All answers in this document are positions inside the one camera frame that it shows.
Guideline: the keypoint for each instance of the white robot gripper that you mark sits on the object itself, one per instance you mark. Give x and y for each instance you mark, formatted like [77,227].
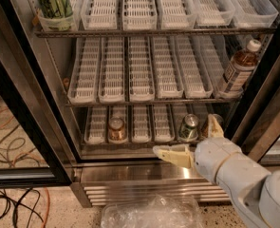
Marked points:
[214,157]

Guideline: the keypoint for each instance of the orange can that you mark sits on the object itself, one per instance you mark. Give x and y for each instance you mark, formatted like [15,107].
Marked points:
[116,129]
[204,129]

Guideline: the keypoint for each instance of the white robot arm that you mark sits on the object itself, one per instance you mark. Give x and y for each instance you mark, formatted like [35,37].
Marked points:
[254,191]

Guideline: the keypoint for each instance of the shelf tray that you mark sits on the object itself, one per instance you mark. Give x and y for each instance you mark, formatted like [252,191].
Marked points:
[163,127]
[202,111]
[166,70]
[141,84]
[139,15]
[176,14]
[70,23]
[111,88]
[141,132]
[214,13]
[212,50]
[83,81]
[254,13]
[99,14]
[118,111]
[180,111]
[197,84]
[95,125]

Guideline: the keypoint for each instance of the right glass fridge door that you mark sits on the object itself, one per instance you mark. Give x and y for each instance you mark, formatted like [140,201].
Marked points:
[259,134]

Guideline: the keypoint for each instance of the glass fridge door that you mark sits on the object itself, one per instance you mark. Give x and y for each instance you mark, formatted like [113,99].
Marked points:
[259,134]
[31,88]

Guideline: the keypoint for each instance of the stainless fridge cabinet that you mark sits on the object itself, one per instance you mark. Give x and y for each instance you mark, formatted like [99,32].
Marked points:
[120,172]

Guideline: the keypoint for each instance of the left glass fridge door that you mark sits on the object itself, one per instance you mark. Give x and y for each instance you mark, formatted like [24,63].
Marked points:
[31,88]

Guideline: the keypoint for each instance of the green tall can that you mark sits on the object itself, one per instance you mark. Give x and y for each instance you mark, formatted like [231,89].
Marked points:
[56,9]

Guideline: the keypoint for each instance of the clear plastic bin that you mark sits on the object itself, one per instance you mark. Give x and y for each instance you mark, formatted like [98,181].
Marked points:
[156,212]

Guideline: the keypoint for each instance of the brown tea bottle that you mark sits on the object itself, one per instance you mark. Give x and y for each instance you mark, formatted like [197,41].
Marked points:
[240,68]

